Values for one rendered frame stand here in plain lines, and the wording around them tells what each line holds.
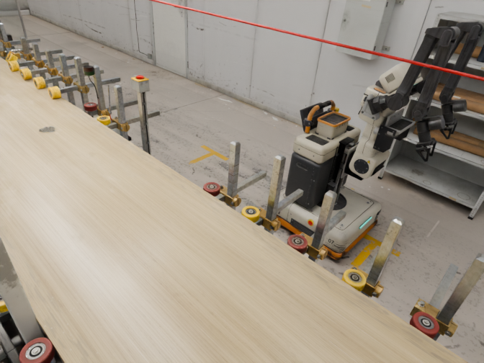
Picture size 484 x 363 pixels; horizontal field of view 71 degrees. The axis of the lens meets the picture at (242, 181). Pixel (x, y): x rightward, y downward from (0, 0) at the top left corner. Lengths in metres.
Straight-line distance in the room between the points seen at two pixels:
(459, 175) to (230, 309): 3.22
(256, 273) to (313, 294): 0.21
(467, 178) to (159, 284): 3.36
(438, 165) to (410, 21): 1.44
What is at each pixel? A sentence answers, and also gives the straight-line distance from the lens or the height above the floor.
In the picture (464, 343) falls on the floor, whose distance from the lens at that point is 2.61.
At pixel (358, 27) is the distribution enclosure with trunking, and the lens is 3.80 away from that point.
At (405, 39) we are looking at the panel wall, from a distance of 3.88.
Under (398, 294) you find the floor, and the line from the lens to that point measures 2.65.
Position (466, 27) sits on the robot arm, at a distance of 2.33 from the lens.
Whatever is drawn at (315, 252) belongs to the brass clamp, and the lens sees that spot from 1.48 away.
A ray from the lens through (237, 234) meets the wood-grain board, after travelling 1.38.
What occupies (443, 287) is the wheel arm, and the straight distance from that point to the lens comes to 1.53.
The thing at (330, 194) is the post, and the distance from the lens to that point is 1.31.
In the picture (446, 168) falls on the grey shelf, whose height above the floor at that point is 0.17.
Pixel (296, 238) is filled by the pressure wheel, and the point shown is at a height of 0.90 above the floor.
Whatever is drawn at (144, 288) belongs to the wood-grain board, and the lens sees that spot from 1.21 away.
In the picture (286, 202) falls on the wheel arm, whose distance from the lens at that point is 1.71.
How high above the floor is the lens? 1.84
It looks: 34 degrees down
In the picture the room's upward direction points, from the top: 5 degrees clockwise
